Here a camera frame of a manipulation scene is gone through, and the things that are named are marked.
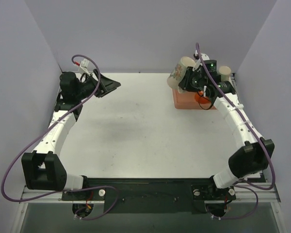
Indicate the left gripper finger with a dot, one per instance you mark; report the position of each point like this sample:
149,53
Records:
104,90
108,84

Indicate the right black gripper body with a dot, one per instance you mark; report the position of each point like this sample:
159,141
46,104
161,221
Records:
185,81

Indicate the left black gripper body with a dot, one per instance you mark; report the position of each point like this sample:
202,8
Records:
100,84

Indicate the cream floral mug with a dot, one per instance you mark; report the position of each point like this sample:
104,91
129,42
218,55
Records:
178,73

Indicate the orange mug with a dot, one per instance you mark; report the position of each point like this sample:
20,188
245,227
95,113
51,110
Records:
201,99

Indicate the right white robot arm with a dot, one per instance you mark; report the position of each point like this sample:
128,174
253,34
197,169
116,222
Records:
253,152

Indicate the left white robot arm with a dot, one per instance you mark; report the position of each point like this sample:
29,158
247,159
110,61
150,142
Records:
42,167

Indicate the cream green mug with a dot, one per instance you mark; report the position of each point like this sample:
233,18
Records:
225,73

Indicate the pink plastic tray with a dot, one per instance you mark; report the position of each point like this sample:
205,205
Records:
186,101

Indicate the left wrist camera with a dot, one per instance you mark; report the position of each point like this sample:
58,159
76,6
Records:
83,66

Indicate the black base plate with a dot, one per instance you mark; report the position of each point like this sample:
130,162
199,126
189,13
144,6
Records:
151,196

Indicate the aluminium rail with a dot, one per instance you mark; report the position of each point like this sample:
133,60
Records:
243,193

